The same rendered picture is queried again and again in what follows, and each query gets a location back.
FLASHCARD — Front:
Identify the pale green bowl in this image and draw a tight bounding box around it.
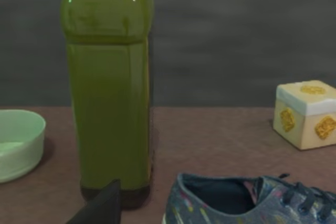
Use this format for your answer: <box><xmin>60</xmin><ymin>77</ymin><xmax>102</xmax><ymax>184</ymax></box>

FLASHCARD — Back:
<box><xmin>0</xmin><ymin>109</ymin><xmax>47</xmax><ymax>184</ymax></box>

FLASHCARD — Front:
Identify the grey patterned sneaker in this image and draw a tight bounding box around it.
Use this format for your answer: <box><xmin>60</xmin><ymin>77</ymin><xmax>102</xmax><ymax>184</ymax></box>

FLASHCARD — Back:
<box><xmin>162</xmin><ymin>173</ymin><xmax>336</xmax><ymax>224</ymax></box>

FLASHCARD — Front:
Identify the green plastic bottle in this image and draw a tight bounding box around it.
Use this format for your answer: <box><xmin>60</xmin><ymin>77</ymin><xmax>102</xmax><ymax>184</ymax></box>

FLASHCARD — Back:
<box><xmin>60</xmin><ymin>0</ymin><xmax>154</xmax><ymax>208</ymax></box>

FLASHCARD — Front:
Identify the cream box with yellow patches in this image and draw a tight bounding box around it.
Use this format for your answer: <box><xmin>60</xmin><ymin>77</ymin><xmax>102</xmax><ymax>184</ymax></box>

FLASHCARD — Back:
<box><xmin>272</xmin><ymin>80</ymin><xmax>336</xmax><ymax>151</ymax></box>

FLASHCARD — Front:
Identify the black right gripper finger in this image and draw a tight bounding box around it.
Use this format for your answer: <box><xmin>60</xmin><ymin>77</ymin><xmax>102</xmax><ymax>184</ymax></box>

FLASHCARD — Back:
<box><xmin>65</xmin><ymin>178</ymin><xmax>122</xmax><ymax>224</ymax></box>

